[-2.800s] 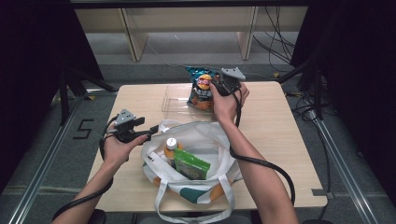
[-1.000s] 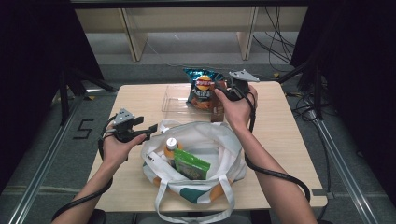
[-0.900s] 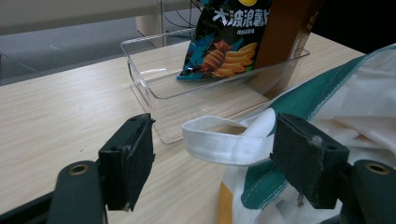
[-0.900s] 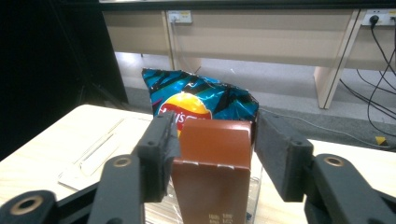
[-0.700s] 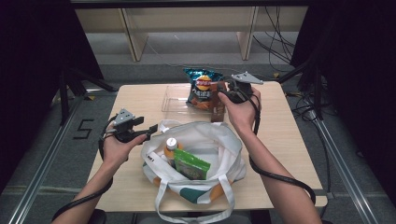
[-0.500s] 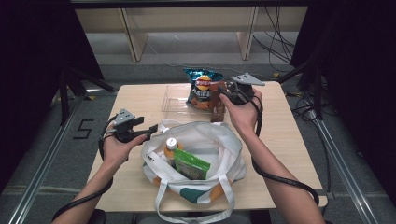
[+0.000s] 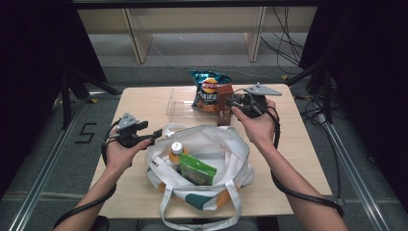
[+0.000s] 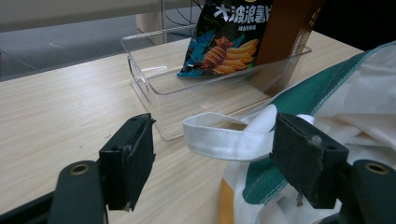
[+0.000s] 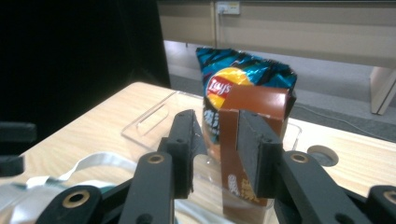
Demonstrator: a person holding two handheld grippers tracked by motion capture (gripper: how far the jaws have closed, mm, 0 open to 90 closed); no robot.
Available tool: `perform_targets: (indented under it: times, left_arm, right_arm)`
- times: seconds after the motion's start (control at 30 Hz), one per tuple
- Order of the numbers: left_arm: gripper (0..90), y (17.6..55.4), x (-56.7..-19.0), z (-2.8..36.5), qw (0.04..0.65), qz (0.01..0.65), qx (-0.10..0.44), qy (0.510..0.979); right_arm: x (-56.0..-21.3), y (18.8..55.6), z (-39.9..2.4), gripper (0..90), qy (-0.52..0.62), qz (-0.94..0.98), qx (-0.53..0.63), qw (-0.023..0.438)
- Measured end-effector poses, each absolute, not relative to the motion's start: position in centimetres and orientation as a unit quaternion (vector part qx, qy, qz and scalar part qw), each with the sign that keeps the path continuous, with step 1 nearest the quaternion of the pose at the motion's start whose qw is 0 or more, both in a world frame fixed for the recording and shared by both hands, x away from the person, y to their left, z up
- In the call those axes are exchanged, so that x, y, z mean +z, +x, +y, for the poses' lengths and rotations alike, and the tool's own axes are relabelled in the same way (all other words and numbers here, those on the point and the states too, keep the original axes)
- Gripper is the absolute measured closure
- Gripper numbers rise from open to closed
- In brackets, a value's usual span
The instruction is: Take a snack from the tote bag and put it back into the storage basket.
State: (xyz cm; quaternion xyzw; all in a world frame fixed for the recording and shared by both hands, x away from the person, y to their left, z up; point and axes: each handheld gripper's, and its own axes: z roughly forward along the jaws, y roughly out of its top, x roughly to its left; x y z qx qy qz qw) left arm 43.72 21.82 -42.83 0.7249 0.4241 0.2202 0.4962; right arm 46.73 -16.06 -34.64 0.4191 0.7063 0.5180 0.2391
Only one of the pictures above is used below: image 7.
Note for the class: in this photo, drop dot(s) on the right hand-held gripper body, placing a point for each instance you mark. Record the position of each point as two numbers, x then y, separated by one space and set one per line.
253 104

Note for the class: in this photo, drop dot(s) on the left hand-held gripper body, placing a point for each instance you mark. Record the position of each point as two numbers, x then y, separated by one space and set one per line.
128 134

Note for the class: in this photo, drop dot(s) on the brown tall carton box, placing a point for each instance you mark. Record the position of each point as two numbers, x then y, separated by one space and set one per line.
224 117

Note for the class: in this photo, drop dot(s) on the teal chip bag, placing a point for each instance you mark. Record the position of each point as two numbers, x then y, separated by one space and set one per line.
208 93

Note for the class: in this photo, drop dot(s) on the orange juice bottle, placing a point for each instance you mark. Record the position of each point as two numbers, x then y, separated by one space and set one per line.
176 150

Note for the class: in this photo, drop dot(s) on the clear plastic storage bin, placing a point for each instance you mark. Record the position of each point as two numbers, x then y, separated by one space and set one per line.
179 106

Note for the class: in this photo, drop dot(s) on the white canvas tote bag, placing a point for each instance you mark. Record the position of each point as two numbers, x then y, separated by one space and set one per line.
224 147

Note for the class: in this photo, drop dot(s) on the green snack packet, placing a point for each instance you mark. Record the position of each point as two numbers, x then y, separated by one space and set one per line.
195 171

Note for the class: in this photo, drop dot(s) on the person's right hand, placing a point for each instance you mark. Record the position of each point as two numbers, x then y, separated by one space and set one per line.
260 128

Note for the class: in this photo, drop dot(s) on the person's left hand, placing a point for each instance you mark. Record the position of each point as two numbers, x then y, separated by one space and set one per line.
120 159

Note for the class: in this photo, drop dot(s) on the black metal stand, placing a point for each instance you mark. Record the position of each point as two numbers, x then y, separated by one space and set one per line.
325 93
69 96

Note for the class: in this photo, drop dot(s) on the beige wooden desk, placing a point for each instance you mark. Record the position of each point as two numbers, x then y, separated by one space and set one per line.
192 19

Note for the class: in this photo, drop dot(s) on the black curtain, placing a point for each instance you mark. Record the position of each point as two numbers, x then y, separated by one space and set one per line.
369 80
32 64

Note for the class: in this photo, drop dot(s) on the aluminium floor rail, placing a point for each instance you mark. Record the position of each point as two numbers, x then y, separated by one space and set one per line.
41 179
356 183

